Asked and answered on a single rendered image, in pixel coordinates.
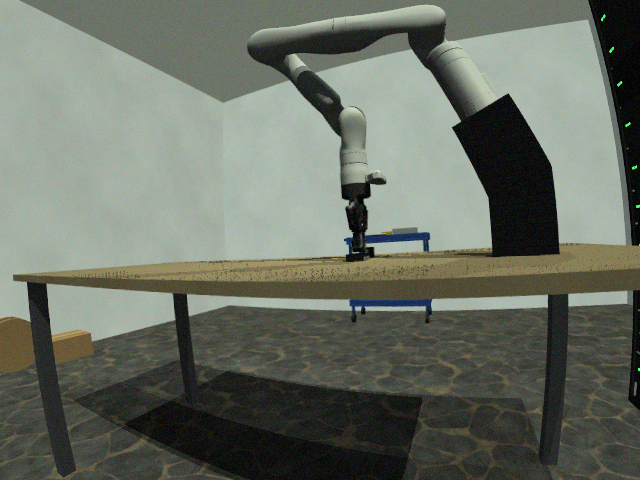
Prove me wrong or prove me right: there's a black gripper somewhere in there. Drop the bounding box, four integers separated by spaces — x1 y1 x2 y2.
341 183 371 248

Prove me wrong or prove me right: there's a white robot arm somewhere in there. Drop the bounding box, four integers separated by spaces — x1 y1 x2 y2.
247 5 501 186

